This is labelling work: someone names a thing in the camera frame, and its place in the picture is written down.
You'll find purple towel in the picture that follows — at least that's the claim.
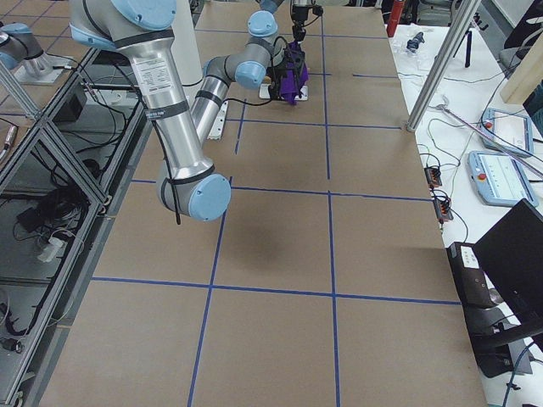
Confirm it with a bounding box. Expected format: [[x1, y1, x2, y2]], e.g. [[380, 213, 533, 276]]
[[282, 46, 309, 105]]

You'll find orange connector box far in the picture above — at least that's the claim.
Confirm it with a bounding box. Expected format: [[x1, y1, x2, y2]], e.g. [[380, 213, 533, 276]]
[[424, 166, 442, 189]]

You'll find far teach pendant tablet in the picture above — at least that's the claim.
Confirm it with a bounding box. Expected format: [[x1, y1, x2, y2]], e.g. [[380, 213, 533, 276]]
[[479, 108, 534, 158]]

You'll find near teach pendant tablet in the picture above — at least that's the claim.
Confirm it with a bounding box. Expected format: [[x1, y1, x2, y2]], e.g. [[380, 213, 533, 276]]
[[467, 151, 539, 207]]

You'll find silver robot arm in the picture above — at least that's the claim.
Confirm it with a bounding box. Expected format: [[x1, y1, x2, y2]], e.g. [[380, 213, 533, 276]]
[[70, 1, 281, 221], [258, 0, 323, 42]]

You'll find aluminium frame post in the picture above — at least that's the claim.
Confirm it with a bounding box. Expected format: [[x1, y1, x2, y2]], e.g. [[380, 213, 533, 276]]
[[406, 0, 481, 132]]

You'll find orange connector box near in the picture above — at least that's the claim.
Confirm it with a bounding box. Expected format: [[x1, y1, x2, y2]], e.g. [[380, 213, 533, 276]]
[[433, 199, 454, 225]]

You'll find red cylinder bottle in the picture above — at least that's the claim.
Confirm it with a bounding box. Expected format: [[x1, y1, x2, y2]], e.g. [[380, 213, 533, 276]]
[[386, 0, 405, 38]]

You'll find reacher grabber tool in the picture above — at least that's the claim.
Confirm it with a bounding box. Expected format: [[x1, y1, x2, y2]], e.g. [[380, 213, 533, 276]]
[[432, 93, 543, 179]]

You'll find teach pendant tablet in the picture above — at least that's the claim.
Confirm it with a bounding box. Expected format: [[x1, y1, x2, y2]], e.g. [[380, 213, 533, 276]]
[[479, 108, 534, 158], [467, 151, 539, 207]]

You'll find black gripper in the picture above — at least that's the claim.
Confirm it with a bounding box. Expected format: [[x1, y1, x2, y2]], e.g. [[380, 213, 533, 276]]
[[271, 64, 292, 101], [290, 6, 311, 42]]

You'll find black monitor stand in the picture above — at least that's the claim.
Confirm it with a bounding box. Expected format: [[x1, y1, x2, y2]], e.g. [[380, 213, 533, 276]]
[[446, 198, 542, 377]]

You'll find folded blue umbrella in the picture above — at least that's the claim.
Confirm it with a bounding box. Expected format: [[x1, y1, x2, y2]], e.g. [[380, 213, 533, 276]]
[[406, 31, 425, 53]]

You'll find white wooden towel rack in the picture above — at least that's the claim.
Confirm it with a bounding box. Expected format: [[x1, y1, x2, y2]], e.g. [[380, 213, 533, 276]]
[[259, 65, 309, 105]]

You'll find orange connector box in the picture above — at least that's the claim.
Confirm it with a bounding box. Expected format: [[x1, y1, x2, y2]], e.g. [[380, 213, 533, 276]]
[[433, 199, 454, 225], [424, 166, 442, 189]]

